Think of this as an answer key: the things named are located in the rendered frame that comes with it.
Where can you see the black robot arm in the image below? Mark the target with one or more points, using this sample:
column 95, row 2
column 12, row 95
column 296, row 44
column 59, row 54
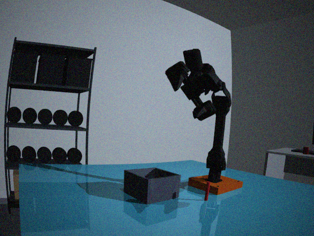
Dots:
column 210, row 81

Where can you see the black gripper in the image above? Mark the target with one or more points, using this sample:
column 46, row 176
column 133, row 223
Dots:
column 178, row 74

